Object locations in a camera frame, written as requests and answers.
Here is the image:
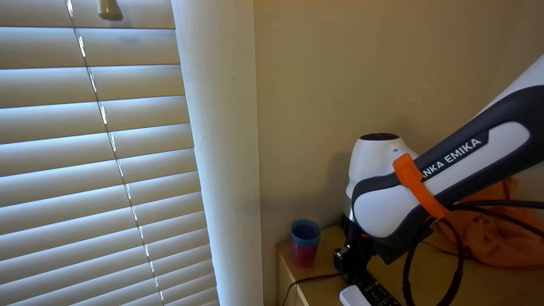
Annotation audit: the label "blue and red stacked cups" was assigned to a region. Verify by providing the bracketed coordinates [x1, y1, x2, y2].
[290, 219, 321, 267]

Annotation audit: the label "orange strap on arm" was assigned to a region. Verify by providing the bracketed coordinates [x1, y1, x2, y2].
[390, 151, 451, 221]

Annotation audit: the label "black remote controller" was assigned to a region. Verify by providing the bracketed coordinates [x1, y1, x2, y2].
[356, 274, 400, 306]

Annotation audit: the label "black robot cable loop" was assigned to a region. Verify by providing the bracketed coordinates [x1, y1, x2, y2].
[399, 199, 544, 306]

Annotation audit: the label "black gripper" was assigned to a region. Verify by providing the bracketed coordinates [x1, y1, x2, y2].
[332, 218, 375, 284]

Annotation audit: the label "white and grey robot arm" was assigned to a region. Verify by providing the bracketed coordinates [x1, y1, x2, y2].
[332, 56, 544, 282]

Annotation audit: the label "white window blinds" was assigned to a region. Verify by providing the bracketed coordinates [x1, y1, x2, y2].
[0, 0, 217, 306]

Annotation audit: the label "thin black cable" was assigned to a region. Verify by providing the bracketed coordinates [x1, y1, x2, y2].
[280, 272, 343, 306]

